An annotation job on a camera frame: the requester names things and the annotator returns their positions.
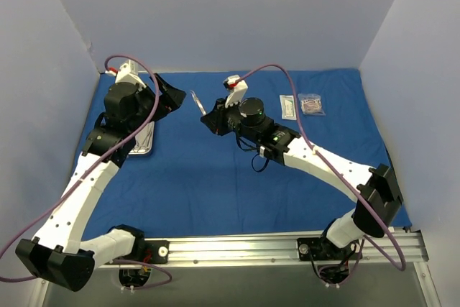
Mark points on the suture packets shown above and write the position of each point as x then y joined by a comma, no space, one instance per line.
311,104

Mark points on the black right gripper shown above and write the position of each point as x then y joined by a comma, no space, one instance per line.
219,116

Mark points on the blue surgical drape cloth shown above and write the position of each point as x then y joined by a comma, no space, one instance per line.
195,183

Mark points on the aluminium front rail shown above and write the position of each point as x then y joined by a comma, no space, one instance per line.
271,249

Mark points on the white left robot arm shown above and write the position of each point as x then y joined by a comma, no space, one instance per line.
57,253

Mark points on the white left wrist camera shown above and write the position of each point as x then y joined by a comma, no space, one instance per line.
127,73

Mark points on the white sterile packet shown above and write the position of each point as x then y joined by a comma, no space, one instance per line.
287,103

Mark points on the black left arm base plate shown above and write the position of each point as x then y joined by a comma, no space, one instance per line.
152,252

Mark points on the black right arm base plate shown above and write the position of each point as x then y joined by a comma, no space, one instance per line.
320,249

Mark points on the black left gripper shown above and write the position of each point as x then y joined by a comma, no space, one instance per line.
158,95

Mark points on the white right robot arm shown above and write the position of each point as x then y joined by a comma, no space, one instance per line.
374,190

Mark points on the metal surgical instrument tray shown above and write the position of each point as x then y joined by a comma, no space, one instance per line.
143,141

